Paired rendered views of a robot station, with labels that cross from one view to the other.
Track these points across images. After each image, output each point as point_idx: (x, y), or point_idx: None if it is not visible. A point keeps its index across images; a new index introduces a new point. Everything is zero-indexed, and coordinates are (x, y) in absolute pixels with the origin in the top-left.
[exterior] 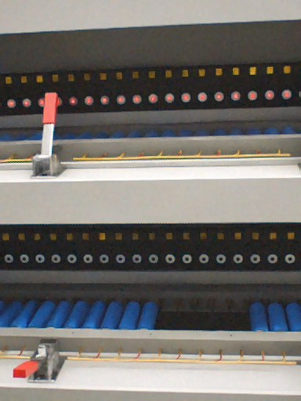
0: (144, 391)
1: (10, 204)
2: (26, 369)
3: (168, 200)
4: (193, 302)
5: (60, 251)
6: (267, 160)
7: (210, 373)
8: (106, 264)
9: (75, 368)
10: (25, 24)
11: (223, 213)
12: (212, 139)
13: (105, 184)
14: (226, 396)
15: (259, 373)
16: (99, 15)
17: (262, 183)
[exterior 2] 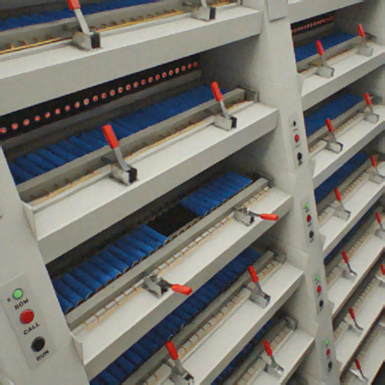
0: (205, 266)
1: (120, 208)
2: (190, 287)
3: (188, 168)
4: (153, 214)
5: None
6: (202, 127)
7: (212, 242)
8: None
9: (163, 278)
10: (88, 82)
11: (206, 164)
12: (172, 123)
13: (165, 173)
14: (229, 247)
15: (226, 231)
16: (129, 65)
17: (220, 143)
